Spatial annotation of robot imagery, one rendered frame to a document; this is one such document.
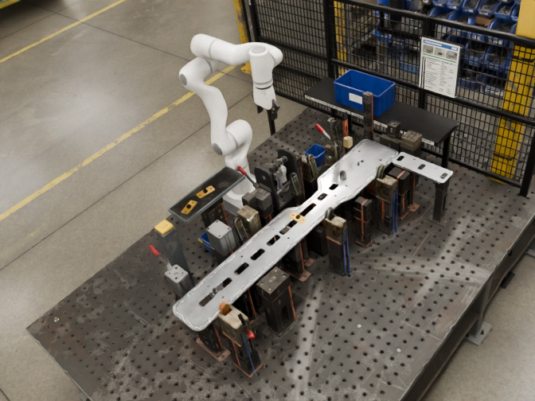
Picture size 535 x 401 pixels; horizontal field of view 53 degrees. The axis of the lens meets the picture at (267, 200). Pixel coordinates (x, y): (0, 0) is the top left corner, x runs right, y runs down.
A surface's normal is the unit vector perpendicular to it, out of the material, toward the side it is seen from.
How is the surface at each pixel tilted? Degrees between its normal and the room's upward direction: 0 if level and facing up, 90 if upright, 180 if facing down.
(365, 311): 0
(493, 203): 0
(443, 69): 90
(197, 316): 0
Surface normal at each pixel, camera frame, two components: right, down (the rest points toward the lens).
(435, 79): -0.68, 0.57
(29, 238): -0.14, -0.72
